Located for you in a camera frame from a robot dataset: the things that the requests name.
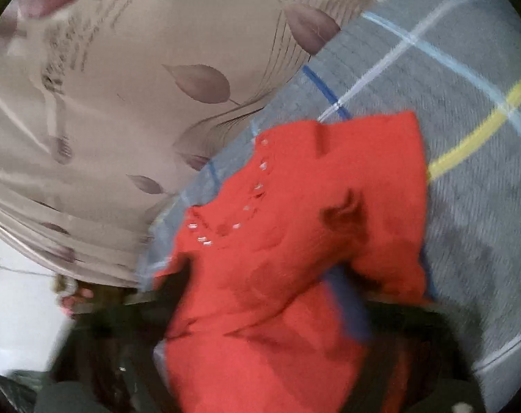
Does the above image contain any grey checked bed sheet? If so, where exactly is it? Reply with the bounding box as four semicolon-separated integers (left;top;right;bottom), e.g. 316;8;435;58
135;0;521;413

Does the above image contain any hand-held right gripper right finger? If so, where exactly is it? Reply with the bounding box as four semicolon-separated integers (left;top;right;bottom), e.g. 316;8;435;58
329;267;487;413

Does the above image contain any red knit sweater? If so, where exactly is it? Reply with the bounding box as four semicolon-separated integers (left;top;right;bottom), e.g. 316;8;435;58
153;111;431;413

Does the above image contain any pink object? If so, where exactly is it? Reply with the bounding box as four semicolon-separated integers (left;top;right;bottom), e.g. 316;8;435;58
54;275;95;319

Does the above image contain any beige leaf print curtain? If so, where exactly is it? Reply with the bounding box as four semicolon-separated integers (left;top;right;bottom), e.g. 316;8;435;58
0;0;377;289

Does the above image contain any thin wall cable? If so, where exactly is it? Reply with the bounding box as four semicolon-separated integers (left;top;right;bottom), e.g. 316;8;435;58
0;253;56;278

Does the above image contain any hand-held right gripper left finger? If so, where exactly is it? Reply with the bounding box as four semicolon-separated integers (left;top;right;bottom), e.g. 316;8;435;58
41;267;192;413

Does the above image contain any dark green object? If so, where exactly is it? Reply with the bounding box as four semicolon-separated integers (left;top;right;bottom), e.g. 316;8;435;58
0;368;50;413

